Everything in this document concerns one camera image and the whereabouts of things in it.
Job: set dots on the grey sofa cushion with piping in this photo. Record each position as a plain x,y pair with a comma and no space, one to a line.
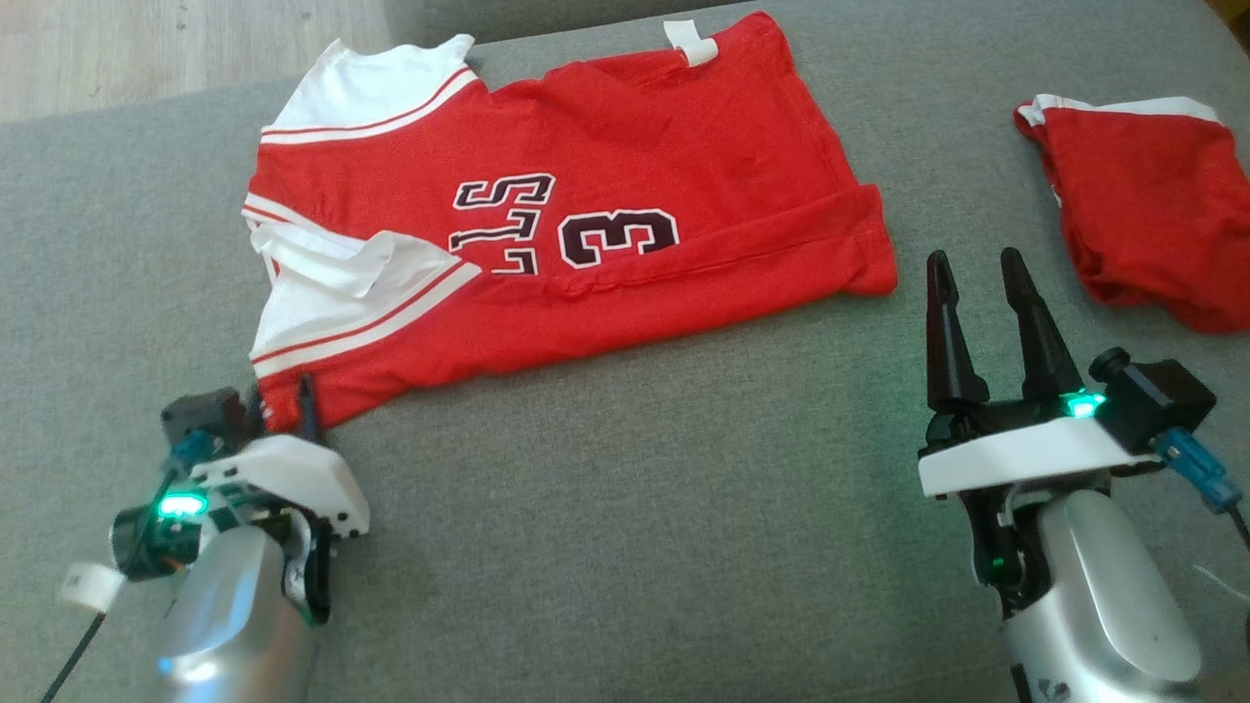
537,15

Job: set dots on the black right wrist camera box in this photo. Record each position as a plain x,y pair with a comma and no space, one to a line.
1157,395

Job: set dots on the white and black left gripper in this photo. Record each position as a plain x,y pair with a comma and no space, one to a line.
283,478

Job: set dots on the yellow sofa backrest cushion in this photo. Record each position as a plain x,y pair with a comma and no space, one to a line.
1235,8

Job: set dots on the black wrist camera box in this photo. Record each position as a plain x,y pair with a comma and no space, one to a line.
1157,395
205,420

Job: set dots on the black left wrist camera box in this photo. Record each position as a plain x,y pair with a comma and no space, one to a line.
205,420

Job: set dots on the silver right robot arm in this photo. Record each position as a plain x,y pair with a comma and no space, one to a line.
1104,605

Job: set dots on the large grey sofa seat cushion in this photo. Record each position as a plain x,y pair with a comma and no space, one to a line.
635,537

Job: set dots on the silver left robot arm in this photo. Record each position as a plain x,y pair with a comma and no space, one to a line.
234,625

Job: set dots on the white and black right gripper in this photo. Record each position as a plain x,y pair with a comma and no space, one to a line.
1016,454

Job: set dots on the red shorts with white stripe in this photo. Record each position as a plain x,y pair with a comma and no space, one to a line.
1143,195

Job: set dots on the red and white sports jersey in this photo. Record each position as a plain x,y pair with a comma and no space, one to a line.
635,127

